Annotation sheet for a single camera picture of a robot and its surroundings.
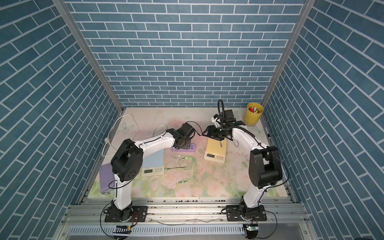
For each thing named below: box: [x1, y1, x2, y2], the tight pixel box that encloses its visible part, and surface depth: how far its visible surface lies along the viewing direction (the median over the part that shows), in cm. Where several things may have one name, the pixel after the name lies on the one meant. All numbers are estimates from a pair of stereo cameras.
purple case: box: [99, 163, 116, 193], surface depth 84 cm
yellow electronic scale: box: [204, 137, 228, 163], surface depth 96 cm
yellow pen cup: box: [244, 102, 264, 127], surface depth 105 cm
